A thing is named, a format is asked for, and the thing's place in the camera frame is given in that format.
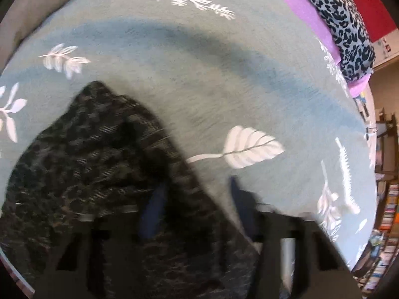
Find bookshelf with books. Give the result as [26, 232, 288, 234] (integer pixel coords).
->
[352, 177, 399, 296]

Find teal leaf print blanket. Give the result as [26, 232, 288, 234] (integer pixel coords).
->
[0, 0, 379, 275]

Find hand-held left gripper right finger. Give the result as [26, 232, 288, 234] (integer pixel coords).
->
[229, 176, 365, 299]

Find white cabinet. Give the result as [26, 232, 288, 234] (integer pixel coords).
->
[372, 29, 399, 71]

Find red headboard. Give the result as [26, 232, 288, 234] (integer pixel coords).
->
[338, 0, 399, 42]

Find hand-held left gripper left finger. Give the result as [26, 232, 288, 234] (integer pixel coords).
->
[33, 181, 170, 299]

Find dark wooden table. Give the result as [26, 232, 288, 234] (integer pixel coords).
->
[363, 108, 399, 178]

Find grey leopard print cloth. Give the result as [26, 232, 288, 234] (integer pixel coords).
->
[259, 0, 376, 83]

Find dark leopard print pants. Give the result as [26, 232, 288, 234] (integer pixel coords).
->
[0, 80, 281, 299]

